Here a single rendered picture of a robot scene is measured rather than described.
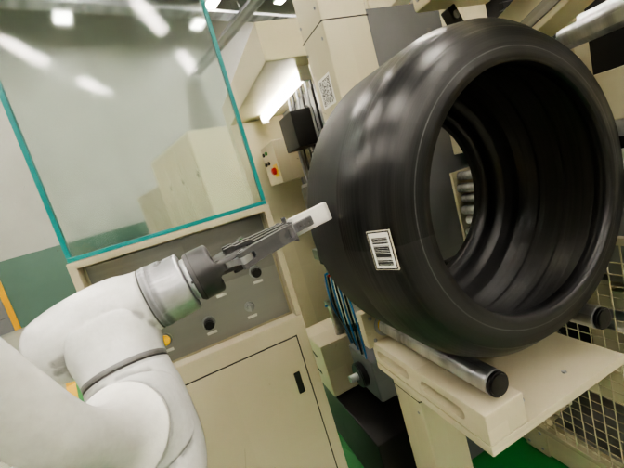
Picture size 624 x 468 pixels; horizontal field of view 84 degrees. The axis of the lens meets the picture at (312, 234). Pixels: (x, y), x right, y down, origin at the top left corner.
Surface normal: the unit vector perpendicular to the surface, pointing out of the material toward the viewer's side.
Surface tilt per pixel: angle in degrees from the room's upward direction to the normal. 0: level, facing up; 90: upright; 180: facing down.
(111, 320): 66
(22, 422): 102
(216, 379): 90
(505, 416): 90
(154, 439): 84
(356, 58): 90
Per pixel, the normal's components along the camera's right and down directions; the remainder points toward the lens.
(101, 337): 0.17, -0.37
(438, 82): 0.22, -0.06
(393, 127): -0.42, -0.18
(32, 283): 0.61, -0.04
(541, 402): -0.27, -0.95
